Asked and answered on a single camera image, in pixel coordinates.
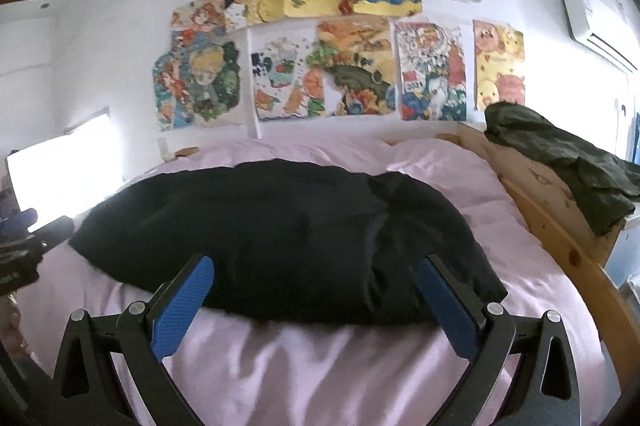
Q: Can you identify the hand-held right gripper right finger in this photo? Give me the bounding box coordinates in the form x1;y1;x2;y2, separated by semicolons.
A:
415;254;582;413

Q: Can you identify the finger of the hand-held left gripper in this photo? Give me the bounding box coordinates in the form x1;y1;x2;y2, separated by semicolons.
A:
26;214;76;253
0;207;39;238

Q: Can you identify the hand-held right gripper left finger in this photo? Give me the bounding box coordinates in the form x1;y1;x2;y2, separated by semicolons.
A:
49;253;217;426

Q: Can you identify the black garment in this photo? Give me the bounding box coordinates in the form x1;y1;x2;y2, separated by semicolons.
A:
67;157;509;328

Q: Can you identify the bright window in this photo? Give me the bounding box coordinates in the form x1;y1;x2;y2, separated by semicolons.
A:
6;107;127;227

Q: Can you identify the pink bed duvet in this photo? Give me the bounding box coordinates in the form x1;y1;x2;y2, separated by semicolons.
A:
15;133;608;426

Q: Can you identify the blue poster with orange figures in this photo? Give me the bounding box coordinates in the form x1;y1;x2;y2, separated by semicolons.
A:
152;48;193;133

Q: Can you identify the dark green garment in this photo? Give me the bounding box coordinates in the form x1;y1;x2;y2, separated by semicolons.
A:
483;101;637;238

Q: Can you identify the blond character green poster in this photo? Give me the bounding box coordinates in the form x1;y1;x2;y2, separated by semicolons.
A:
172;38;247;129

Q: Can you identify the white figure collage poster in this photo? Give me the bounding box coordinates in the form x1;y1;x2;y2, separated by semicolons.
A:
394;22;469;123

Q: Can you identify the yellow poster with pink faces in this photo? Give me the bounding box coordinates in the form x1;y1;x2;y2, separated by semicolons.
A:
471;19;527;113

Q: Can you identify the white poster with orange fish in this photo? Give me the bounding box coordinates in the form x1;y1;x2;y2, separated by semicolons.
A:
249;31;328;122

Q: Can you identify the orange and green food poster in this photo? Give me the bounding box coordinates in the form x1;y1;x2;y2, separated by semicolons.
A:
312;17;398;119

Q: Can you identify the red-haired character poster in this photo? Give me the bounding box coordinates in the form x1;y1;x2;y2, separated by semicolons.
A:
169;0;230;53

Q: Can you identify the white air conditioner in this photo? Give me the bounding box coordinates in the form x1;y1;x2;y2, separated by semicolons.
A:
560;0;640;73

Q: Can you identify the wooden bed frame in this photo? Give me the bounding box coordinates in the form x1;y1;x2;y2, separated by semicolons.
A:
172;121;640;387

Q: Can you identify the white wall conduit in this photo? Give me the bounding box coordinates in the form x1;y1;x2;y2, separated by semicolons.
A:
242;0;263;140

